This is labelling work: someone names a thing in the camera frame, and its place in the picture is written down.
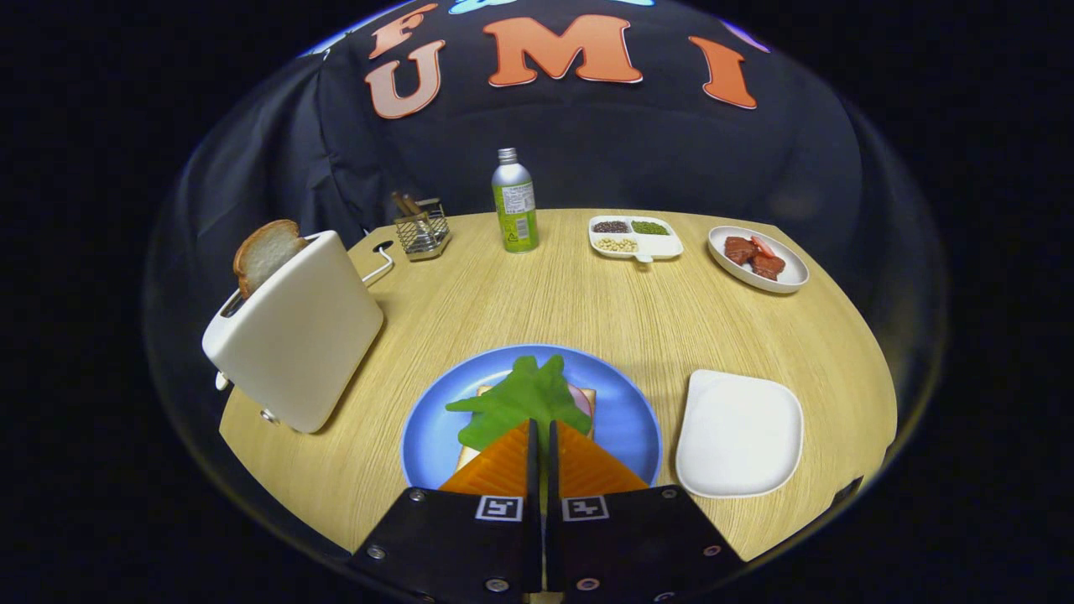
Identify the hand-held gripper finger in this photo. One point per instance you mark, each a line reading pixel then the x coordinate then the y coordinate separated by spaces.
pixel 534 478
pixel 552 478

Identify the green lettuce leaf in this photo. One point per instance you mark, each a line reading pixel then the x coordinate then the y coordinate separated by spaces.
pixel 520 403

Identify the brown crust toast slice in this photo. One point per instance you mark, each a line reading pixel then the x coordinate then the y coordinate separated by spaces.
pixel 264 252

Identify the white sandwich bread slice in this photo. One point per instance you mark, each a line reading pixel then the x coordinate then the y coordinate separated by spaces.
pixel 466 458

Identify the pink ham slice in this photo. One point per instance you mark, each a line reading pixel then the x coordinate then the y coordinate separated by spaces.
pixel 581 401

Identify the blue round plate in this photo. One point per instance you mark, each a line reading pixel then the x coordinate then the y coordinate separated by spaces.
pixel 621 419

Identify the white square plate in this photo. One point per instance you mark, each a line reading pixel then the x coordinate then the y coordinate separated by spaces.
pixel 738 432

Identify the yellow soybean pile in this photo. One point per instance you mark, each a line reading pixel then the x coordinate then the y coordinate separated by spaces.
pixel 617 245

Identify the white divided dish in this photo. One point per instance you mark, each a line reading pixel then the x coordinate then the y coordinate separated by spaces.
pixel 663 245

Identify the dark brown bean pile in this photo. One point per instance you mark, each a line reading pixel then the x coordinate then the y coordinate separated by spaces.
pixel 611 226

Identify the white toaster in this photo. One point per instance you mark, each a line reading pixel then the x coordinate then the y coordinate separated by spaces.
pixel 310 335

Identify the green label metal bottle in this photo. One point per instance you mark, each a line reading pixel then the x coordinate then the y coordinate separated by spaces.
pixel 514 210

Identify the green bean pile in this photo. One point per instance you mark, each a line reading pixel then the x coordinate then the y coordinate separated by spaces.
pixel 650 227

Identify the red meat piece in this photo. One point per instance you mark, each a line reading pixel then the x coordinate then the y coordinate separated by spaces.
pixel 768 267
pixel 738 250

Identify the brown wooden sticks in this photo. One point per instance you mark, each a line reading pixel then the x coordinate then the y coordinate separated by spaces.
pixel 405 204

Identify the pink meat strip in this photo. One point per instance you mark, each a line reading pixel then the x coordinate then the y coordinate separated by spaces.
pixel 762 245

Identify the white oval plate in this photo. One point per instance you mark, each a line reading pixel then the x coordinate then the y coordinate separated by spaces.
pixel 797 273

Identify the black backdrop cloth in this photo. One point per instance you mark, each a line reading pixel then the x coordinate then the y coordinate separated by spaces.
pixel 671 159

